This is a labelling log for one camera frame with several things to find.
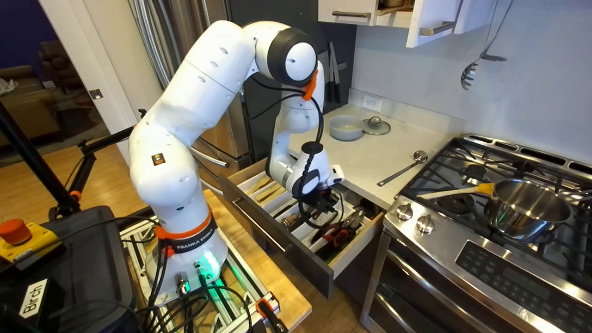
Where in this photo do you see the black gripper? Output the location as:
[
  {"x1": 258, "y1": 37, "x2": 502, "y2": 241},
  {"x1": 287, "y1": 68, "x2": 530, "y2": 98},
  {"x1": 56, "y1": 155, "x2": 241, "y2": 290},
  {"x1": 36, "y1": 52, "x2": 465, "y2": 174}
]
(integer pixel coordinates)
[{"x1": 295, "y1": 167, "x2": 341, "y2": 228}]

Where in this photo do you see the wooden kitchen drawer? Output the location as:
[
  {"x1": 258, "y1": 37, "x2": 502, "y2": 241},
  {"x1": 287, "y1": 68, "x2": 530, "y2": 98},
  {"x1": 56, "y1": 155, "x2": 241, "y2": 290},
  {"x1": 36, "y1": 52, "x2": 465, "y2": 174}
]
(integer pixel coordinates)
[{"x1": 219, "y1": 155, "x2": 387, "y2": 298}]

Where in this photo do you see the wooden spatula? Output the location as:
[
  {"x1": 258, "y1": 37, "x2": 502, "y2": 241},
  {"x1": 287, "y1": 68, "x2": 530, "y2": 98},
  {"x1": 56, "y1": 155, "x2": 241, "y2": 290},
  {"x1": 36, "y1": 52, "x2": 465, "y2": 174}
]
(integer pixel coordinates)
[{"x1": 248, "y1": 176, "x2": 280, "y2": 194}]

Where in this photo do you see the grey bowl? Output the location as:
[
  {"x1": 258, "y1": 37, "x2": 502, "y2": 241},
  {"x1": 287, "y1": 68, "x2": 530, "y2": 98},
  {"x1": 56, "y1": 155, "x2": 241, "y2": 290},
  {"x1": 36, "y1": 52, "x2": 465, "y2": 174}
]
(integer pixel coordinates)
[{"x1": 328, "y1": 115, "x2": 367, "y2": 142}]

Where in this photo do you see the long wooden spoon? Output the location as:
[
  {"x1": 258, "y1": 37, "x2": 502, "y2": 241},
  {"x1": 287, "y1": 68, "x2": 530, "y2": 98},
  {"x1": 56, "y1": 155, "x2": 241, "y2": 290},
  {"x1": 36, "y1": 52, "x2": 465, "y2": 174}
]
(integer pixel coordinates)
[{"x1": 256, "y1": 185, "x2": 285, "y2": 205}]

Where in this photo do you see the metal ladle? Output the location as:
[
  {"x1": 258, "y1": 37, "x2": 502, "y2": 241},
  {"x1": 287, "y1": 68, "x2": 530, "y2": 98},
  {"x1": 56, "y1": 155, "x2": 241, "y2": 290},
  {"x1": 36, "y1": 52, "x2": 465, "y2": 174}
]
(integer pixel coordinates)
[{"x1": 376, "y1": 148, "x2": 430, "y2": 189}]

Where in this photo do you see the wooden platform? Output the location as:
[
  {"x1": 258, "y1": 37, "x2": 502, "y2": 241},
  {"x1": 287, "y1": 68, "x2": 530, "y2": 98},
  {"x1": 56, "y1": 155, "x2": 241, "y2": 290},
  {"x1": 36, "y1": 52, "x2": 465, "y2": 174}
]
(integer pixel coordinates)
[{"x1": 119, "y1": 187, "x2": 315, "y2": 331}]

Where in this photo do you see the glass pot lid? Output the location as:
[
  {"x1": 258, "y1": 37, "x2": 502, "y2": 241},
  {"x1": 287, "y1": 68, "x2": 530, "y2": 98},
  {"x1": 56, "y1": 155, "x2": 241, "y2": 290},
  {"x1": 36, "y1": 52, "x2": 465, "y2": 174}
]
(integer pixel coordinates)
[{"x1": 361, "y1": 115, "x2": 393, "y2": 137}]

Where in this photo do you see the orange and black clamp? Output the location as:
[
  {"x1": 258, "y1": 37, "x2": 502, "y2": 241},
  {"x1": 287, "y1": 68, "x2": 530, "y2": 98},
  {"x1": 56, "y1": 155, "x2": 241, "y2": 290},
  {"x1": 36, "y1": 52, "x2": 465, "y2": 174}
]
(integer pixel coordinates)
[{"x1": 256, "y1": 296, "x2": 289, "y2": 333}]

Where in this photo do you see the stainless gas stove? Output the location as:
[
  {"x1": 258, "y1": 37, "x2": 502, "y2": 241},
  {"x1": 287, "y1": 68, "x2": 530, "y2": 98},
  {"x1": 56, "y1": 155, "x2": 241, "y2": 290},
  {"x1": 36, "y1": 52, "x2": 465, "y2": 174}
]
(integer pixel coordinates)
[{"x1": 359, "y1": 133, "x2": 592, "y2": 333}]

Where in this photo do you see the hanging slotted spoon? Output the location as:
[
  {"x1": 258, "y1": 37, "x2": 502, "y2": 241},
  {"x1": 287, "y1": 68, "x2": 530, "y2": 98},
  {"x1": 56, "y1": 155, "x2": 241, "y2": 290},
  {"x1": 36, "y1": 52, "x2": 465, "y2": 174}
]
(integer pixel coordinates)
[{"x1": 459, "y1": 52, "x2": 509, "y2": 93}]

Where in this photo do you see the stainless steel pot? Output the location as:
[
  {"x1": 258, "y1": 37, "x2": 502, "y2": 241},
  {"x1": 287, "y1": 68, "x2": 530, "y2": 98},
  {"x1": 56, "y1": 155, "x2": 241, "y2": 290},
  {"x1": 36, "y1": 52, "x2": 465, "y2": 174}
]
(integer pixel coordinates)
[{"x1": 487, "y1": 178, "x2": 574, "y2": 244}]

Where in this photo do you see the white upper cabinet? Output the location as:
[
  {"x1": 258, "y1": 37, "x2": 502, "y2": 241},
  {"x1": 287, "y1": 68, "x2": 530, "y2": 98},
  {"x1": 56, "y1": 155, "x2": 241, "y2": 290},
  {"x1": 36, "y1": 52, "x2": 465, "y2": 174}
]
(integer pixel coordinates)
[{"x1": 317, "y1": 0, "x2": 496, "y2": 50}]

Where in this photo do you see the stainless refrigerator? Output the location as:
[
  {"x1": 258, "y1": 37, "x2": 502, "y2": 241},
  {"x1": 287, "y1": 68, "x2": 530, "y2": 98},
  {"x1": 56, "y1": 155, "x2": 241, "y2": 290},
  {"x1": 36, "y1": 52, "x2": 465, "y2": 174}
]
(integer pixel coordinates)
[{"x1": 126, "y1": 0, "x2": 256, "y2": 172}]

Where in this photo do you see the black equipment box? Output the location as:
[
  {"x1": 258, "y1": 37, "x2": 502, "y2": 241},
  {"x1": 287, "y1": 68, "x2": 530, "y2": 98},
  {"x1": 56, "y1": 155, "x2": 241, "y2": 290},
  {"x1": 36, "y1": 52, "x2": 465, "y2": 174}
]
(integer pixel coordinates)
[{"x1": 0, "y1": 205, "x2": 136, "y2": 333}]

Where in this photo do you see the white door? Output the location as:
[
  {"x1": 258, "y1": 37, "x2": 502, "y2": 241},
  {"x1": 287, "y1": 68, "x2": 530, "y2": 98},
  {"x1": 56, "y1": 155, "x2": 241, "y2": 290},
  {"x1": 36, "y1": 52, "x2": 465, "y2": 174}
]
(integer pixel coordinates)
[{"x1": 39, "y1": 0, "x2": 165, "y2": 168}]

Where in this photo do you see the black tripod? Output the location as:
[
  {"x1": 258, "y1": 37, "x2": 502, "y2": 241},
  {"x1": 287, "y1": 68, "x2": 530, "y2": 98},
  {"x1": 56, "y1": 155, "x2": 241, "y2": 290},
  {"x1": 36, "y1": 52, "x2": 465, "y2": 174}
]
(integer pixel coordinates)
[{"x1": 0, "y1": 100, "x2": 147, "y2": 220}]

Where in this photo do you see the red emergency stop button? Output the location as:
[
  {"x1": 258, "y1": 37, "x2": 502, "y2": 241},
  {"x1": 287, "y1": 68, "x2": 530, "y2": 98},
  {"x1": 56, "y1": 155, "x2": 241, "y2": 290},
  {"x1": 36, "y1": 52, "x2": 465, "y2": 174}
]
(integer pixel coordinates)
[{"x1": 0, "y1": 216, "x2": 62, "y2": 265}]

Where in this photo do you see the metal drawer handle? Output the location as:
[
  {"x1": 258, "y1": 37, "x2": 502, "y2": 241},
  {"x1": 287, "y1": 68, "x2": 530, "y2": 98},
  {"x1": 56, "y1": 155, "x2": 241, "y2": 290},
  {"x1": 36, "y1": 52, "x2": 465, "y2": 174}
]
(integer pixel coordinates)
[{"x1": 230, "y1": 198, "x2": 289, "y2": 255}]

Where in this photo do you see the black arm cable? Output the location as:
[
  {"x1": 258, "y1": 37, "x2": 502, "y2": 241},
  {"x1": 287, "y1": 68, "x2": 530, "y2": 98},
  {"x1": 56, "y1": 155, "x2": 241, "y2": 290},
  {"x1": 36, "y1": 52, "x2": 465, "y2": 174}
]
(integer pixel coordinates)
[{"x1": 248, "y1": 70, "x2": 330, "y2": 200}]

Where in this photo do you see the white wall outlet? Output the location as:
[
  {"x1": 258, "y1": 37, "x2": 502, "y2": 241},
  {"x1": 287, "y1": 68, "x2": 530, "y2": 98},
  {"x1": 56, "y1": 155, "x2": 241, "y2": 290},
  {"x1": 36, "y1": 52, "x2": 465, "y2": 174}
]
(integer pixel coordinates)
[{"x1": 359, "y1": 93, "x2": 385, "y2": 113}]

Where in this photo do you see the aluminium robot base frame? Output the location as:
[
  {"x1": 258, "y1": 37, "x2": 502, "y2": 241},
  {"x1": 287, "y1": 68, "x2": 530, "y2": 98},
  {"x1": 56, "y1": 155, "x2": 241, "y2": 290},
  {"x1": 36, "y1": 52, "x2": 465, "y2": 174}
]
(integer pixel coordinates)
[{"x1": 119, "y1": 218, "x2": 284, "y2": 333}]

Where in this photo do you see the metal oven handle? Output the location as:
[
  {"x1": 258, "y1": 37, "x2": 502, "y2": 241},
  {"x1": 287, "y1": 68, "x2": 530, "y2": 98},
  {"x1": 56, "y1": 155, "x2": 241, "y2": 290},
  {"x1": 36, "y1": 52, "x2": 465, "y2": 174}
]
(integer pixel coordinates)
[{"x1": 385, "y1": 248, "x2": 489, "y2": 333}]

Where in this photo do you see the yellow-handled spatula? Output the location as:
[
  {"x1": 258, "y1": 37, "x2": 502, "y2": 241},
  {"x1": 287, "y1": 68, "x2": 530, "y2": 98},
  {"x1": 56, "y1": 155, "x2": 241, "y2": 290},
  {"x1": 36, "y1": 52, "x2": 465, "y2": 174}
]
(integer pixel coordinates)
[{"x1": 415, "y1": 181, "x2": 498, "y2": 202}]

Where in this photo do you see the black cable bundle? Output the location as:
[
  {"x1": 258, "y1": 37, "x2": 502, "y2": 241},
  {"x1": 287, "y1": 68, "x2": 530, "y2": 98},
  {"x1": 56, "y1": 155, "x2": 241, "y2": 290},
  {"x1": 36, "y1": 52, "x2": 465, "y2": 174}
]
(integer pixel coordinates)
[{"x1": 132, "y1": 246, "x2": 261, "y2": 333}]

